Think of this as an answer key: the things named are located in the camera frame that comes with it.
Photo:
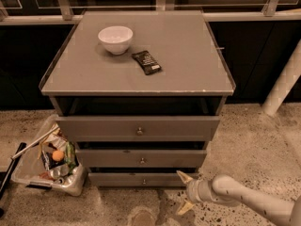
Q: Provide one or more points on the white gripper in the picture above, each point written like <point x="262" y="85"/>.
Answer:
<point x="193" y="191"/>

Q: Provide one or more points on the grey bottom drawer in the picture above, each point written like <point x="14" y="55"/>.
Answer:
<point x="145" y="177"/>

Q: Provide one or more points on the grey drawer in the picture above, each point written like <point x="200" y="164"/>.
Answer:
<point x="145" y="177"/>
<point x="138" y="128"/>
<point x="141" y="154"/>

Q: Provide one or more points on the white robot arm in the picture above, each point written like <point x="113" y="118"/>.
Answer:
<point x="224" y="190"/>

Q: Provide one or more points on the grey middle drawer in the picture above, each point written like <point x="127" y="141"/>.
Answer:
<point x="141" y="154"/>

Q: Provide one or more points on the grey drawer cabinet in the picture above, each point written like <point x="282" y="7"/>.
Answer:
<point x="139" y="94"/>

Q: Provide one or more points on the grey top drawer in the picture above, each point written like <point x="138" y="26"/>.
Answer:
<point x="138" y="128"/>

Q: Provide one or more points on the green snack packet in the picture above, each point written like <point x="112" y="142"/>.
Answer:
<point x="70" y="156"/>

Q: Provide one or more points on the silver can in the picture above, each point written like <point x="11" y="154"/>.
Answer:
<point x="59" y="171"/>

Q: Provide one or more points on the black snack bar wrapper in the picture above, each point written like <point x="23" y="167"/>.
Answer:
<point x="147" y="63"/>

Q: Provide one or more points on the orange fruit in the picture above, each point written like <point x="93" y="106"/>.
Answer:
<point x="58" y="155"/>

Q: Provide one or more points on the black snack packet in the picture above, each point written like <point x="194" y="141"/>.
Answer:
<point x="48" y="161"/>

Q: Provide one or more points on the clear plastic storage bin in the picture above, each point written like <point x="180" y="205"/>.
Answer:
<point x="30" y="170"/>

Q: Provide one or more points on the white diagonal pole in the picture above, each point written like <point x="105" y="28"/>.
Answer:
<point x="285" y="82"/>

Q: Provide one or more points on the white ceramic bowl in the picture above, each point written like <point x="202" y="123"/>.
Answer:
<point x="116" y="39"/>

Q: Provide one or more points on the metal railing frame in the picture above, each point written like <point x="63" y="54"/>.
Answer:
<point x="22" y="12"/>

